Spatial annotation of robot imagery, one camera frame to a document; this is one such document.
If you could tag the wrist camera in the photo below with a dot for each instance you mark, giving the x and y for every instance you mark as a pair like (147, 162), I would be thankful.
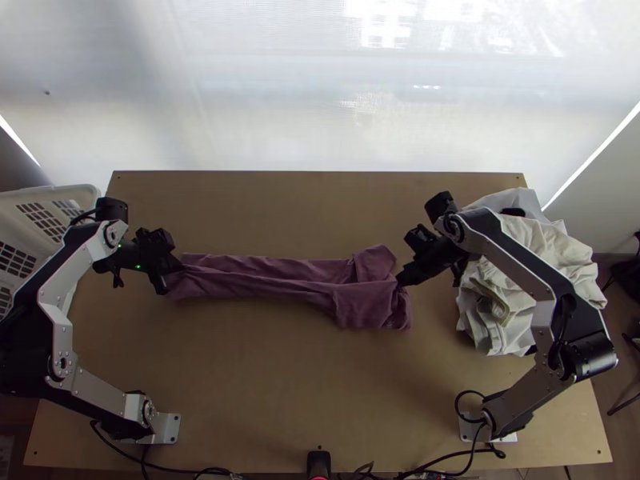
(154, 237)
(420, 236)

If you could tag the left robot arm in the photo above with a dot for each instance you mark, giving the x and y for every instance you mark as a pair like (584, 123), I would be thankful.
(57, 310)

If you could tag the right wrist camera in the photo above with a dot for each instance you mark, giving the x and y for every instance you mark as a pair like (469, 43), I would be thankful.
(420, 236)

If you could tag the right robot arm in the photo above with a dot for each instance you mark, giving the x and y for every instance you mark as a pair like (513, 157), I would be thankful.
(525, 270)

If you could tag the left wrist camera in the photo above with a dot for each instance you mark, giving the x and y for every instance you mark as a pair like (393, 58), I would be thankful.
(154, 237)

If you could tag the heap of white clothes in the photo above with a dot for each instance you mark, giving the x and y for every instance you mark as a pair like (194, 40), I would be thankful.
(575, 260)

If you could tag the white laundry basket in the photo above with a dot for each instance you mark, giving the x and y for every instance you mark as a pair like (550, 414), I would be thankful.
(30, 210)

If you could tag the purple t-shirt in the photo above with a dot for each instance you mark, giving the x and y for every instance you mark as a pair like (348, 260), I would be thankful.
(280, 275)

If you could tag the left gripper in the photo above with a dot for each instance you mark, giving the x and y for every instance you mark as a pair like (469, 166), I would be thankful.
(160, 267)

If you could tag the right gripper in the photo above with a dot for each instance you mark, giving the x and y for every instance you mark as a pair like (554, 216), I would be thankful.
(430, 260)

